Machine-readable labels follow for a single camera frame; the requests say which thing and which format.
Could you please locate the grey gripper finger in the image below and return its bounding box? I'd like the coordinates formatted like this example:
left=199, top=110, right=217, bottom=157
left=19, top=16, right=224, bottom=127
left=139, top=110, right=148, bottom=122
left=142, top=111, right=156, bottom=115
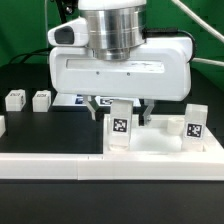
left=139, top=99, right=155, bottom=126
left=83, top=95, right=103, bottom=121

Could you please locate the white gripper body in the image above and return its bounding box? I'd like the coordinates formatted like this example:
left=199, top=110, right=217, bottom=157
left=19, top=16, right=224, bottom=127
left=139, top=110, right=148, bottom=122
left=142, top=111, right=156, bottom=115
left=48, top=17, right=192, bottom=101

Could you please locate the white square table top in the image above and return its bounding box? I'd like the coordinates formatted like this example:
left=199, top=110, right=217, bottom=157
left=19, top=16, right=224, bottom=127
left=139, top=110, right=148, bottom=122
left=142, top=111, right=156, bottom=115
left=103, top=115, right=224, bottom=154

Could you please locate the white sheet with markers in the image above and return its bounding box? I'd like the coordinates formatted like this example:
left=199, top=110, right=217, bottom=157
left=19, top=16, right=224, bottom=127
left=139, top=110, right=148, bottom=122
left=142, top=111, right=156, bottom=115
left=53, top=93, right=140, bottom=107

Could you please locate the white U-shaped obstacle fence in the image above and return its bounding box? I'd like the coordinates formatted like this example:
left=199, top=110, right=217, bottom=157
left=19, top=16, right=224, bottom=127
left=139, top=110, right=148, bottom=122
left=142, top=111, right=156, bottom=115
left=0, top=116, right=224, bottom=180

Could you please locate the white camera cable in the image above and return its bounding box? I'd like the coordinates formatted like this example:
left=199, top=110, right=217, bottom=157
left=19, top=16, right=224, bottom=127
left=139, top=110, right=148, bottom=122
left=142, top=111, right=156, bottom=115
left=170, top=0, right=224, bottom=68

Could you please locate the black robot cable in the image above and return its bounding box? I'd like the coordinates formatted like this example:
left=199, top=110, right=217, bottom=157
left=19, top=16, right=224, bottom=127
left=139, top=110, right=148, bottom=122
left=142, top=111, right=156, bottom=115
left=7, top=0, right=74, bottom=65

